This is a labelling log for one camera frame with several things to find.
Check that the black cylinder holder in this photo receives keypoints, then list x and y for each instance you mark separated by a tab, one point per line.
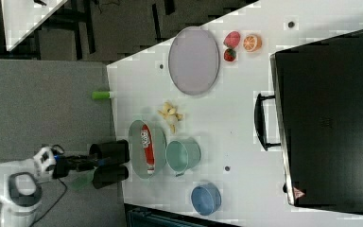
108	175
114	152

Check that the yellow toy duck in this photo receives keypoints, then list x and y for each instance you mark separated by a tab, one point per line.
169	113

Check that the red ketchup bottle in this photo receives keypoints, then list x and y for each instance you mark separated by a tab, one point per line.
148	148

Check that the blue bowl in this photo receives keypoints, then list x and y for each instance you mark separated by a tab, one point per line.
206	199

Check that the black toaster oven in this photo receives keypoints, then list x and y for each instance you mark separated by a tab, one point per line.
318	93

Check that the green marker cylinder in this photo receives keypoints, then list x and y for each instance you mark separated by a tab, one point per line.
100	95

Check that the red toy strawberry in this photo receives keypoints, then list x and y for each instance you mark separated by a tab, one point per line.
229	55

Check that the white side table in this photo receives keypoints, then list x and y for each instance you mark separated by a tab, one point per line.
22	17

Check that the green oval strainer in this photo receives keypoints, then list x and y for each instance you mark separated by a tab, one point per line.
137	154

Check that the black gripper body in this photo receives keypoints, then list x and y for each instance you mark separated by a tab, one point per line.
78	163

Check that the pink toy strawberry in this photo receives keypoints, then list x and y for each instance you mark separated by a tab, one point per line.
232	39

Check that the green metal cup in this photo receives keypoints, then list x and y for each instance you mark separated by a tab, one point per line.
182	155

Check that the black cylinder holder lower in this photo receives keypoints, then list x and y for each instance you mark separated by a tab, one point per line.
108	175

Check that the round grey plate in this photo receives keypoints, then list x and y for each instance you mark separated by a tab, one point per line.
193	61

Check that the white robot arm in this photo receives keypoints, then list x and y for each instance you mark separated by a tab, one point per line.
21	182

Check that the toy orange half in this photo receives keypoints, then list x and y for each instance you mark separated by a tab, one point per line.
252	43

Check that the black cylinder holder upper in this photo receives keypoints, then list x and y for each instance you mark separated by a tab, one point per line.
114	152

